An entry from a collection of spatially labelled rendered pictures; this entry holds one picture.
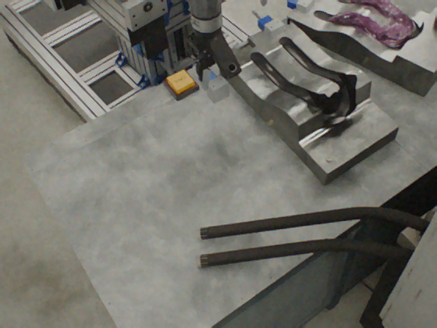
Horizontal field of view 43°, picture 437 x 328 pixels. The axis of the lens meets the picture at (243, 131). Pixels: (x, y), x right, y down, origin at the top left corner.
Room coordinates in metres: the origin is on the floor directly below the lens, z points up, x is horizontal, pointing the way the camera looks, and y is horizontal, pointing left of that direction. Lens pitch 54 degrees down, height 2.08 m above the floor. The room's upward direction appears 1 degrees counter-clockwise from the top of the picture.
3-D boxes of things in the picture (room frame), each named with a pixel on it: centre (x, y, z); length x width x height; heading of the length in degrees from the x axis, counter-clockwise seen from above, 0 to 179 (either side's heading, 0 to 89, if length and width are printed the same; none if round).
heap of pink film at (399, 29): (1.31, -0.42, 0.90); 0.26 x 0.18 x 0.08; 52
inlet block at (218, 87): (1.03, 0.10, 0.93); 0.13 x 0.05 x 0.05; 35
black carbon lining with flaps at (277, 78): (1.06, -0.18, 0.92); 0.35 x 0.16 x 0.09; 35
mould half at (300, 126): (1.04, -0.18, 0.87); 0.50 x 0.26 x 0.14; 35
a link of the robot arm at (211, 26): (1.01, 0.09, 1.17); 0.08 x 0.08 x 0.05
